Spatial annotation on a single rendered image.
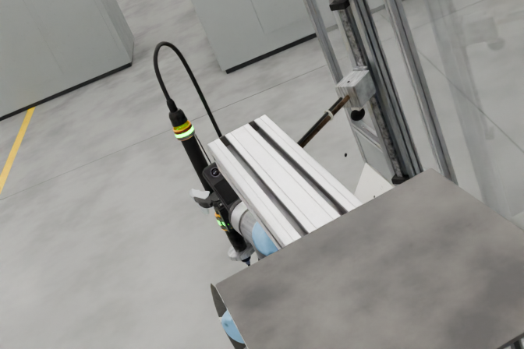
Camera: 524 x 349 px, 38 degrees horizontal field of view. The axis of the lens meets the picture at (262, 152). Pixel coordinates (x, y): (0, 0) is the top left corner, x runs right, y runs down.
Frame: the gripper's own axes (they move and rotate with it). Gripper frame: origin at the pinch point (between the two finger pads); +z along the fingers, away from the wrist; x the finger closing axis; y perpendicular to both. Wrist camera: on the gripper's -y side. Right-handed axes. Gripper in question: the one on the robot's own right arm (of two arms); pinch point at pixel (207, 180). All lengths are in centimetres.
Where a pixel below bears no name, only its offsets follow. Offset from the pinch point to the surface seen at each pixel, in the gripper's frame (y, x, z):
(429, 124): 36, 76, 26
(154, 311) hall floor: 166, -14, 226
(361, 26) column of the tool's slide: -4, 64, 24
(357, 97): 12, 53, 20
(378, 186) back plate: 32, 44, 6
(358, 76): 8, 58, 23
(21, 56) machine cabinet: 105, 26, 729
